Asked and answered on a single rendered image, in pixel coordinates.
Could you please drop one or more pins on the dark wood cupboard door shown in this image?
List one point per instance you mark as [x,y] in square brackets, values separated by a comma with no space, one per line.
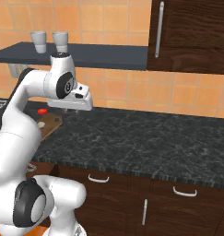
[193,37]
[116,215]

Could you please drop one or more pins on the grey cup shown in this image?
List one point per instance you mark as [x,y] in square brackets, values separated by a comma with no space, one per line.
[60,39]
[39,40]

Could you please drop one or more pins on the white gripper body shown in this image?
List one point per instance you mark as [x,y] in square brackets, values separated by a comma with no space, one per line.
[76,103]

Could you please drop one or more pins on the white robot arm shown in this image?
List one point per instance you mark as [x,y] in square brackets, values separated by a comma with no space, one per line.
[15,144]

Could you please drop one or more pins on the dark wood drawer front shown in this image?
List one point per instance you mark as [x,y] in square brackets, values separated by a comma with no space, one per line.
[208,199]
[122,184]

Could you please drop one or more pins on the dark wood lower cupboard door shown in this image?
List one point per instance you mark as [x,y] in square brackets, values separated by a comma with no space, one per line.
[116,215]

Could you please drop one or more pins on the dark wall shelf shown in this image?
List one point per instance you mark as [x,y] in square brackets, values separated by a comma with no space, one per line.
[101,55]

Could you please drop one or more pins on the brown wooden cutting board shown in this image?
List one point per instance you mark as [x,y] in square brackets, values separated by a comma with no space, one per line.
[50,123]

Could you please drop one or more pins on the pale garlic bulb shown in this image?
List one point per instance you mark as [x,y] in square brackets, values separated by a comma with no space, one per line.
[41,124]

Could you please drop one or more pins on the red round vegetable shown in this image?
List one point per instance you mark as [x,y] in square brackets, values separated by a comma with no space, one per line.
[42,111]

